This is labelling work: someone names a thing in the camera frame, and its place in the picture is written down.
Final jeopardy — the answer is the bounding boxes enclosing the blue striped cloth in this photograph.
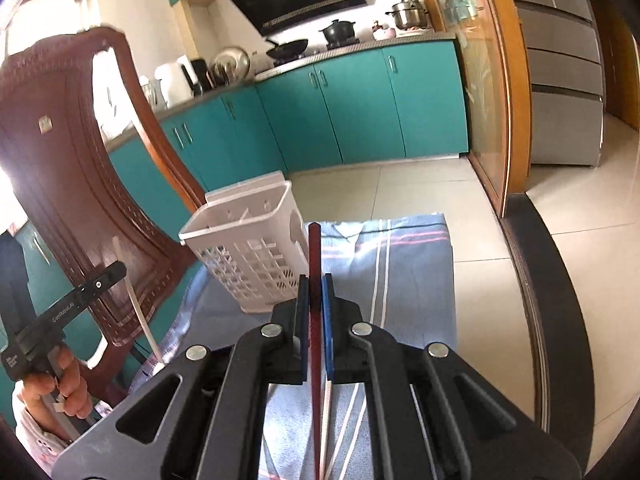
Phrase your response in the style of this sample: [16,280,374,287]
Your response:
[132,212,458,480]

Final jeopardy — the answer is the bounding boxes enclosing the wooden framed glass door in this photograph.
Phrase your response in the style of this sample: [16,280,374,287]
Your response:
[407,0,533,218]

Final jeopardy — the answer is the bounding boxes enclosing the white plastic utensil basket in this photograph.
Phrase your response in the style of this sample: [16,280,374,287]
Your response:
[178,171,311,314]

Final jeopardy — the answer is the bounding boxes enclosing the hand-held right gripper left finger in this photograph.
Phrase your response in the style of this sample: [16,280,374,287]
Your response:
[50,274,311,480]

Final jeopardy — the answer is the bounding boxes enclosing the steel stockpot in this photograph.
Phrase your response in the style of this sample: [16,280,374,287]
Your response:
[385,0,431,31]

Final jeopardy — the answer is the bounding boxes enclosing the white electric kettle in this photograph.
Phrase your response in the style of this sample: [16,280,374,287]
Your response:
[154,55,194,106]

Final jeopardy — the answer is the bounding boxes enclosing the person's left hand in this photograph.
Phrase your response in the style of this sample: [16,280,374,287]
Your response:
[21,346,92,419]

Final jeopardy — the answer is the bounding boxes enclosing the dark red-brown chopstick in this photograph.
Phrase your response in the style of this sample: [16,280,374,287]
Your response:
[307,222,324,480]

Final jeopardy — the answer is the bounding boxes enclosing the grey refrigerator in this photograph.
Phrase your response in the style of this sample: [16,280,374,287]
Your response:
[505,0,606,168]

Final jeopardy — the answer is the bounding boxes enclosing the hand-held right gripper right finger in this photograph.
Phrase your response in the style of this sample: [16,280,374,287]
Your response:
[322,272,583,480]

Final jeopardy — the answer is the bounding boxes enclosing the black coffee maker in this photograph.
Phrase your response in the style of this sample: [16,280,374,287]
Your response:
[190,58,216,94]

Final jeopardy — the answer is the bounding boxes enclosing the person's left forearm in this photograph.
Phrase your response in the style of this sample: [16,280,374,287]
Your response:
[12,390,76,476]

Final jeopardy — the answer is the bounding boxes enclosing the window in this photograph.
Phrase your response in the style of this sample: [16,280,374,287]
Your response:
[0,0,93,61]

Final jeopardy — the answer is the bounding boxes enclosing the steel pot lid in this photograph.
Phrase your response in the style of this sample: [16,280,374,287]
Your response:
[209,46,251,86]

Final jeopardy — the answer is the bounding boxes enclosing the carved brown wooden chair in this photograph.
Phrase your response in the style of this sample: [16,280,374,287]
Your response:
[0,26,208,401]

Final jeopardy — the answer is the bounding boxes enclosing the teal kitchen base cabinets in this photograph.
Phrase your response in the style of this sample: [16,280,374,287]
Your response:
[22,39,471,356]

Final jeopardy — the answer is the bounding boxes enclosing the white chopstick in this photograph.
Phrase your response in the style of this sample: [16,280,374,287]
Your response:
[112,236,164,364]
[319,381,335,480]

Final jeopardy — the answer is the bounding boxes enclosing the brown wooden door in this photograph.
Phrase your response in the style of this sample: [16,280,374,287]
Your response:
[587,0,640,133]

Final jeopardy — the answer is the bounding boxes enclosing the black clay pot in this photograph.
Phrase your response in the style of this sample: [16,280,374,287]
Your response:
[320,19,359,46]

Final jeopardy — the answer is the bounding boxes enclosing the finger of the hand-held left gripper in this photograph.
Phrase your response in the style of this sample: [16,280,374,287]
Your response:
[79,261,127,307]

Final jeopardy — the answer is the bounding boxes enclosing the black wok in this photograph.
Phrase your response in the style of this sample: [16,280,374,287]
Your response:
[264,37,310,59]

